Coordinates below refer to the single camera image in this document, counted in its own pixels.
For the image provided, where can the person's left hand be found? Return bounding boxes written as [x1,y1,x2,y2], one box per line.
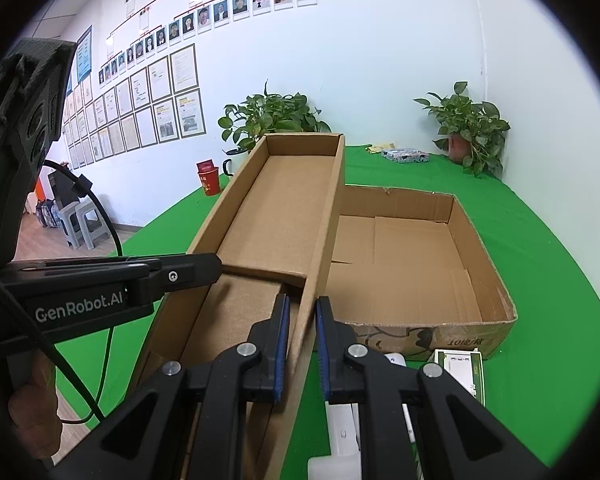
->
[8,351,62,460]

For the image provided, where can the left potted green plant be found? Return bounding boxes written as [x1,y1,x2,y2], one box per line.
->
[218,84,332,152]

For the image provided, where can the right potted green plant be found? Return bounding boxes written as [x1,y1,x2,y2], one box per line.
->
[414,80,510,177]

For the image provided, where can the staff photo row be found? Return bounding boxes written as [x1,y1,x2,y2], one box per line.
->
[97,0,317,88]

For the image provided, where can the potted green plant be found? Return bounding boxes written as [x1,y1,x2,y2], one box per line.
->
[218,84,332,152]
[414,80,510,177]

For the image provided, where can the white enamel mug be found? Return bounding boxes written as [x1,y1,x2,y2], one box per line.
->
[222,148,249,177]

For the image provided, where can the black monitor on floor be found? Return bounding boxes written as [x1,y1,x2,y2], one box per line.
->
[47,170,80,209]

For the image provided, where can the green white medicine box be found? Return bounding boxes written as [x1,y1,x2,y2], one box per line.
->
[429,348,486,405]

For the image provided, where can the red paper cup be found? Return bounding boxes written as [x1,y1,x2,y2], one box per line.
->
[196,159,221,196]

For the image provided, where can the green table cloth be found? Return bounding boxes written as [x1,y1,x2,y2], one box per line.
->
[58,146,600,479]

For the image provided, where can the long narrow cardboard box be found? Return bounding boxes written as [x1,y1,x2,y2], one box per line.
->
[129,133,344,479]

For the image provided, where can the black cable with velcro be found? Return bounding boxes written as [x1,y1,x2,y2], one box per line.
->
[42,159,124,426]

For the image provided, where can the yellow packet on table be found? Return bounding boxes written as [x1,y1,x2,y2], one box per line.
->
[366,143,396,154]

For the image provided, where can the patterned packet on table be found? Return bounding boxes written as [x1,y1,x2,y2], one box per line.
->
[381,148,429,164]

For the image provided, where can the grey plastic stool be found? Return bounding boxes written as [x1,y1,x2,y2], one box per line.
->
[58,198,111,250]

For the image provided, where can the large shallow cardboard tray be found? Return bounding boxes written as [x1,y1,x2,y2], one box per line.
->
[325,185,518,361]

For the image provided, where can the white handheld fan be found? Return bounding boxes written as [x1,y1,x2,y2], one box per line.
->
[308,402,362,480]

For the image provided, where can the framed certificates on wall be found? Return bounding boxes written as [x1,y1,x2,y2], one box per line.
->
[60,44,207,169]

